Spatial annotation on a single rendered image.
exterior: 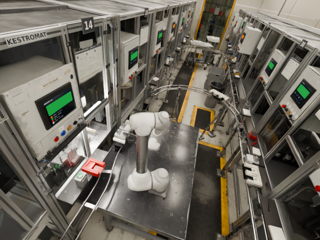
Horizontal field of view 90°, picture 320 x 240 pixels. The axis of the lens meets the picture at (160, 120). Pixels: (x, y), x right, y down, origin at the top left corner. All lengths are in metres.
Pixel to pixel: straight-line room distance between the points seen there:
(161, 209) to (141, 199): 0.21
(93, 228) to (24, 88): 1.82
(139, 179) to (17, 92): 1.05
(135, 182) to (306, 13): 9.52
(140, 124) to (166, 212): 0.89
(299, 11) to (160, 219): 9.45
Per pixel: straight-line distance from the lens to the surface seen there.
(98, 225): 2.40
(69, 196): 1.56
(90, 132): 1.91
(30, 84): 1.00
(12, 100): 0.96
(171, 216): 1.72
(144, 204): 1.72
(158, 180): 1.56
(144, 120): 1.23
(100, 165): 1.62
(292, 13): 9.81
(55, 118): 1.13
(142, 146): 1.35
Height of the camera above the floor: 2.26
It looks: 39 degrees down
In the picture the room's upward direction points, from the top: 11 degrees clockwise
